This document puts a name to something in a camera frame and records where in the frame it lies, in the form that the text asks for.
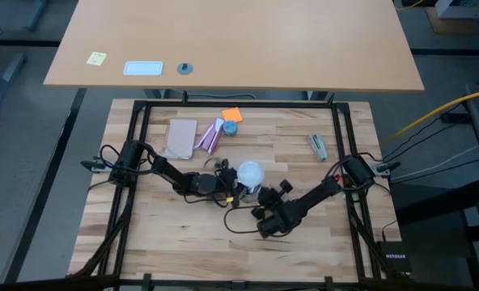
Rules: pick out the chrome lamp socket base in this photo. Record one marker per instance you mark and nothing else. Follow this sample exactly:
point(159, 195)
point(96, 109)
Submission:
point(251, 192)

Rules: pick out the yellow sticky note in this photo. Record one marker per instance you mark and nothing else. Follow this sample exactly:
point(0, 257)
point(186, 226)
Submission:
point(96, 58)

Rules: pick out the black aluminium table frame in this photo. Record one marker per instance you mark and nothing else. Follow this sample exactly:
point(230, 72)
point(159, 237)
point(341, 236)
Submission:
point(239, 104)

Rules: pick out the grey desk foot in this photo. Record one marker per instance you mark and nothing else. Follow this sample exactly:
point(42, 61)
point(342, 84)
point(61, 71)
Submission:
point(5, 89)

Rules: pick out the white flood light bulb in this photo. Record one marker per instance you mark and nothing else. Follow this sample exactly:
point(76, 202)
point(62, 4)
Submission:
point(251, 174)

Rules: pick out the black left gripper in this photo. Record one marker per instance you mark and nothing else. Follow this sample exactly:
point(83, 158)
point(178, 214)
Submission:
point(226, 182)

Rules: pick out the orange sticky note pad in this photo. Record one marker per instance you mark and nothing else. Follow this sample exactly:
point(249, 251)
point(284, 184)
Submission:
point(232, 115)

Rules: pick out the brown cardboard box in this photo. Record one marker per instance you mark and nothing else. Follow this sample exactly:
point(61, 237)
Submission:
point(454, 26)

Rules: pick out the blue patterned round tin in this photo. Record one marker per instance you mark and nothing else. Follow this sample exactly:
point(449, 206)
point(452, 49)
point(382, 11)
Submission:
point(230, 128)

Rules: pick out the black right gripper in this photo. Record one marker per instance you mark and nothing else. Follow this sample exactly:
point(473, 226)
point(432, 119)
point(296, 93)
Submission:
point(272, 202)

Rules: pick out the tan laminate desk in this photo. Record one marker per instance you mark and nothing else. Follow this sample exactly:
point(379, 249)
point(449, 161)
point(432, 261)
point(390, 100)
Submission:
point(239, 40)

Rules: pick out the black Netgear network switch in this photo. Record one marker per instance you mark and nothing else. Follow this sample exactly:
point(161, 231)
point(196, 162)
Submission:
point(395, 258)

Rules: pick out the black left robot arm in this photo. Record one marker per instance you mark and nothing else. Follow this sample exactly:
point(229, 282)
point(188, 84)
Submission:
point(170, 171)

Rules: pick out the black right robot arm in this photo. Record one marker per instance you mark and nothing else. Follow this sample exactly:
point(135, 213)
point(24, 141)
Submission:
point(316, 194)

